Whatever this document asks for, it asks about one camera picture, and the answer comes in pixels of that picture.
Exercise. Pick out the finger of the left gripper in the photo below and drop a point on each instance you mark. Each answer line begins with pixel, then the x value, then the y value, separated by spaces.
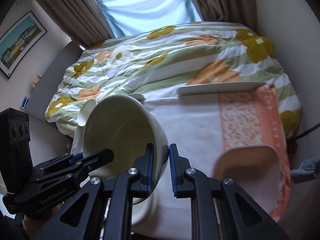
pixel 88 164
pixel 57 164

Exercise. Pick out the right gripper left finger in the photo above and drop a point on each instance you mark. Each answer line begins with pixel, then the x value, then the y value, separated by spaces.
pixel 102 209

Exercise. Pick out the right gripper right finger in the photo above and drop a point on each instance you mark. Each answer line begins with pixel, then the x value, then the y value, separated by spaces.
pixel 220 209

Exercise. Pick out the pink scalloped dish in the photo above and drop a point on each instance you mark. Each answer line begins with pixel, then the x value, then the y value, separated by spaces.
pixel 258 170

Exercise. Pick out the white ribbed bowl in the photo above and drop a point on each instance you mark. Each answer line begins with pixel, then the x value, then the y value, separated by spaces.
pixel 85 111

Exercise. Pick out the large white plate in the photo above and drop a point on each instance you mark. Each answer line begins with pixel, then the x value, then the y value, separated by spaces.
pixel 141 208

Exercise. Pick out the cream round bowl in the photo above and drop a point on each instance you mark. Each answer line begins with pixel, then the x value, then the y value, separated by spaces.
pixel 123 125

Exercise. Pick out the person's left hand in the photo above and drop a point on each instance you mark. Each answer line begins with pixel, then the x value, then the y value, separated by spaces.
pixel 32 226

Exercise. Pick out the grey bed headboard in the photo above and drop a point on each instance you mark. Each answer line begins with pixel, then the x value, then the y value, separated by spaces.
pixel 52 77

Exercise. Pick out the blue white small box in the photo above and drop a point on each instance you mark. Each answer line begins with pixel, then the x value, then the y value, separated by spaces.
pixel 24 102

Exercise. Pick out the small plush toy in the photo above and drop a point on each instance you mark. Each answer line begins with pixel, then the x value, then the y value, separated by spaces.
pixel 35 80

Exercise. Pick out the white floral tablecloth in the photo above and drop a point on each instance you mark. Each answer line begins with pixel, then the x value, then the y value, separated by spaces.
pixel 204 127

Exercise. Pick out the framed town picture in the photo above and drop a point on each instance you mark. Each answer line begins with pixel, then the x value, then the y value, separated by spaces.
pixel 18 40

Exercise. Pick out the floral green orange duvet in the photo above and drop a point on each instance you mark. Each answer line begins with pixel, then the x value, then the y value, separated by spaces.
pixel 157 63

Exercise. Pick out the brown left curtain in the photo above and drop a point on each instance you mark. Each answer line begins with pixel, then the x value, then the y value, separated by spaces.
pixel 82 20

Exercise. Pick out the brown curtain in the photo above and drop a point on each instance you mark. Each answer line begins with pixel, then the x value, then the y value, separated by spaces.
pixel 82 20
pixel 236 11

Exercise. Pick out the light blue window cloth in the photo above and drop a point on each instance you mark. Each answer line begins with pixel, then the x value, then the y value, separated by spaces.
pixel 130 17

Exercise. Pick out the brown right curtain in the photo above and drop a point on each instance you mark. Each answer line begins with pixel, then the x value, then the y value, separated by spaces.
pixel 236 11

